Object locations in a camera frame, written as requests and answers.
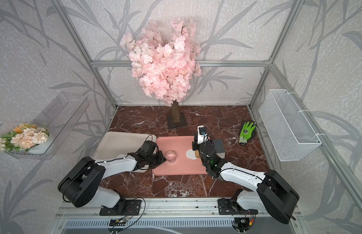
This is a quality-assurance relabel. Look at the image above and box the wooden rolling pin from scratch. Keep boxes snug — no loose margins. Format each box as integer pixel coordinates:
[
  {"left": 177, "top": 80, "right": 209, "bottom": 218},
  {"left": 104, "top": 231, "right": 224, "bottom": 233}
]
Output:
[{"left": 194, "top": 150, "right": 200, "bottom": 158}]

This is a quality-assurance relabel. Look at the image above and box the white dough ball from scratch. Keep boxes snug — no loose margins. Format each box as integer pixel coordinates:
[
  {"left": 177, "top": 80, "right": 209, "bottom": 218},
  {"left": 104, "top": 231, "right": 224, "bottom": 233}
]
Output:
[{"left": 186, "top": 149, "right": 198, "bottom": 160}]

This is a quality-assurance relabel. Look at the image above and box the pink silicone mat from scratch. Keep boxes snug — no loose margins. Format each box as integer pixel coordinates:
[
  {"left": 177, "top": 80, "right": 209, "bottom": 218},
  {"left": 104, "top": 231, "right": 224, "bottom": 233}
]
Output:
[{"left": 152, "top": 136, "right": 207, "bottom": 176}]

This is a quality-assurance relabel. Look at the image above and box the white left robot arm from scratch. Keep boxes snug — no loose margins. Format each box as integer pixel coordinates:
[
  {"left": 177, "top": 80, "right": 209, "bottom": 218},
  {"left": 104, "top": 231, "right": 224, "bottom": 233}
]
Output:
[{"left": 58, "top": 140, "right": 166, "bottom": 208}]

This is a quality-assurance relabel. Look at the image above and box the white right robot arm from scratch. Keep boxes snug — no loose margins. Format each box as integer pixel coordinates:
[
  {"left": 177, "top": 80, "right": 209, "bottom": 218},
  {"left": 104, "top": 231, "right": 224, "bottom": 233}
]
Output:
[{"left": 192, "top": 140, "right": 299, "bottom": 224}]

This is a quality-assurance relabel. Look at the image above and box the beige silicone mat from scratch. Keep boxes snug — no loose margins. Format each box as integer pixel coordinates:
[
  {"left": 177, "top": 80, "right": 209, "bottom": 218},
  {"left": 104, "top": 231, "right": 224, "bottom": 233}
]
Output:
[{"left": 92, "top": 132, "right": 157, "bottom": 178}]

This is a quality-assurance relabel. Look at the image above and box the black metal tree base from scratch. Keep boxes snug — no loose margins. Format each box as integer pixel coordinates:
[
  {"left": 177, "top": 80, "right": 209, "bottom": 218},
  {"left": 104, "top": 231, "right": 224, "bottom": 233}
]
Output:
[{"left": 166, "top": 112, "right": 187, "bottom": 130}]

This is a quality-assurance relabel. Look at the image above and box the green work glove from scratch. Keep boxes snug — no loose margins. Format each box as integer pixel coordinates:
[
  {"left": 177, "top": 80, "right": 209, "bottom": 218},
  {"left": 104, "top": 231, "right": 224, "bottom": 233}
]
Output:
[{"left": 239, "top": 121, "right": 257, "bottom": 145}]

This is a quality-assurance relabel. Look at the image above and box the artificial cherry blossom tree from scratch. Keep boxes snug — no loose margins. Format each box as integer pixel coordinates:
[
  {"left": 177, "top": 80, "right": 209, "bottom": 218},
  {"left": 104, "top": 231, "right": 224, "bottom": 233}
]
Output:
[{"left": 120, "top": 18, "right": 201, "bottom": 124}]

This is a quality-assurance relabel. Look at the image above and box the metal spatula black handle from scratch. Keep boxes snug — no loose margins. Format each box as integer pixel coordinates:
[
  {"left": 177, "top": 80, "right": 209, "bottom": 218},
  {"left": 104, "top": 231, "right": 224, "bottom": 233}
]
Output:
[{"left": 213, "top": 139, "right": 225, "bottom": 159}]

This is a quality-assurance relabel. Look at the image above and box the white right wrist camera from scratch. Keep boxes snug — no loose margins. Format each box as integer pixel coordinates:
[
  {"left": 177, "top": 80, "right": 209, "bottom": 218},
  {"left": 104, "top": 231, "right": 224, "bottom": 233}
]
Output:
[{"left": 197, "top": 125, "right": 208, "bottom": 144}]

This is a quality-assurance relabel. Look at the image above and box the round metal cutter ring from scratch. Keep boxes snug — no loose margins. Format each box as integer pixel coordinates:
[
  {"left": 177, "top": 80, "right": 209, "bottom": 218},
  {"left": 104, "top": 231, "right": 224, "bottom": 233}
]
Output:
[{"left": 164, "top": 150, "right": 177, "bottom": 164}]

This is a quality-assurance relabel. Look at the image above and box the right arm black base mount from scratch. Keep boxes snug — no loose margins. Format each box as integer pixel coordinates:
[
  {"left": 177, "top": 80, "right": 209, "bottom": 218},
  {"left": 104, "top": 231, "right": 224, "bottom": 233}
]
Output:
[{"left": 218, "top": 189, "right": 258, "bottom": 215}]

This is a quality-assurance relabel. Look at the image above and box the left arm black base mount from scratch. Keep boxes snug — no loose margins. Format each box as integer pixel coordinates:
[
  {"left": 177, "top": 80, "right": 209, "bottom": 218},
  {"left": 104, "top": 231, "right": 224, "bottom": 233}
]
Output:
[{"left": 99, "top": 197, "right": 142, "bottom": 216}]

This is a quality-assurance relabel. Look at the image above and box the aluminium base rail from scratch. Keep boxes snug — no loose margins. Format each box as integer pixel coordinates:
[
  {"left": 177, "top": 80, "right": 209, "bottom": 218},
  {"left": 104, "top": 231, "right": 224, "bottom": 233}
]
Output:
[{"left": 48, "top": 198, "right": 309, "bottom": 234}]

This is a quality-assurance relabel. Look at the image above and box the white wire mesh basket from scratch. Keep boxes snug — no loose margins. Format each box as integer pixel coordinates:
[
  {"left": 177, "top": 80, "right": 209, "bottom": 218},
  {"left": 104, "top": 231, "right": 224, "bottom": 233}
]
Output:
[{"left": 259, "top": 89, "right": 322, "bottom": 161}]

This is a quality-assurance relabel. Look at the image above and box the clear plastic wall shelf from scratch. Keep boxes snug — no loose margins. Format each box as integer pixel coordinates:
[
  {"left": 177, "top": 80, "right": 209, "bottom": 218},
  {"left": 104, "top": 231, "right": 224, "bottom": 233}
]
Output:
[{"left": 8, "top": 92, "right": 90, "bottom": 160}]

